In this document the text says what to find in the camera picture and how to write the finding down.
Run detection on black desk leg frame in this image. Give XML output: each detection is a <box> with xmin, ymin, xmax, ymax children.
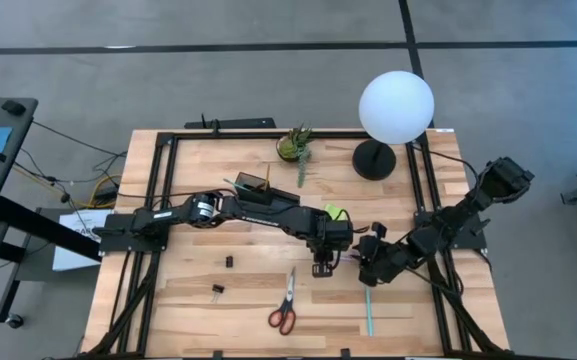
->
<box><xmin>0</xmin><ymin>195</ymin><xmax>103</xmax><ymax>324</ymax></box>

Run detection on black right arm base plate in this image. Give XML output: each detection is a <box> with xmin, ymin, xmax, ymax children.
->
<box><xmin>414</xmin><ymin>209</ymin><xmax>487</xmax><ymax>250</ymax></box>

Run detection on red and black scissors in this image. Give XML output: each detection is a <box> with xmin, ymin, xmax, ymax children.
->
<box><xmin>267</xmin><ymin>266</ymin><xmax>298</xmax><ymax>337</ymax></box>

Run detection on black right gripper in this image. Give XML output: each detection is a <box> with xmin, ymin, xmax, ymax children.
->
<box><xmin>357</xmin><ymin>221</ymin><xmax>412</xmax><ymax>289</ymax></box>

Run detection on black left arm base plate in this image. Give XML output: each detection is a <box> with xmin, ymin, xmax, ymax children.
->
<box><xmin>98</xmin><ymin>213</ymin><xmax>169</xmax><ymax>254</ymax></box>

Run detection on black mesh desk organizer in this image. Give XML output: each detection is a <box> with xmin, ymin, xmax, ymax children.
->
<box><xmin>234</xmin><ymin>171</ymin><xmax>302</xmax><ymax>211</ymax></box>

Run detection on white paper sheet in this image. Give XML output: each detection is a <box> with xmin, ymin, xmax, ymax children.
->
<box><xmin>51</xmin><ymin>208</ymin><xmax>114</xmax><ymax>272</ymax></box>

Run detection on black floor cable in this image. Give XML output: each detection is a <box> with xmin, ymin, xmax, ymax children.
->
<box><xmin>31</xmin><ymin>119</ymin><xmax>128</xmax><ymax>157</ymax></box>

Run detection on yellow floor cable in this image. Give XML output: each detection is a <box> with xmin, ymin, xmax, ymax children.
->
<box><xmin>75</xmin><ymin>173</ymin><xmax>123</xmax><ymax>210</ymax></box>

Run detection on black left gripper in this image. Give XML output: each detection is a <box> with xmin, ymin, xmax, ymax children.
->
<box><xmin>310</xmin><ymin>218</ymin><xmax>356</xmax><ymax>279</ymax></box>

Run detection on green sticky note pad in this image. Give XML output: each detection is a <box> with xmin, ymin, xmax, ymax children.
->
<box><xmin>323</xmin><ymin>201</ymin><xmax>350</xmax><ymax>222</ymax></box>

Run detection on white globe table lamp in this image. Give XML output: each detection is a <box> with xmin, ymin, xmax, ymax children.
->
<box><xmin>351</xmin><ymin>69</ymin><xmax>436</xmax><ymax>182</ymax></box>

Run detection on black computer mouse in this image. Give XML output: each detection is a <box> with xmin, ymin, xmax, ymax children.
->
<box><xmin>1</xmin><ymin>99</ymin><xmax>27</xmax><ymax>116</ymax></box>

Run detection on potted succulent plant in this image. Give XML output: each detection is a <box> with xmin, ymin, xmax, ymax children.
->
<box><xmin>275</xmin><ymin>124</ymin><xmax>315</xmax><ymax>190</ymax></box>

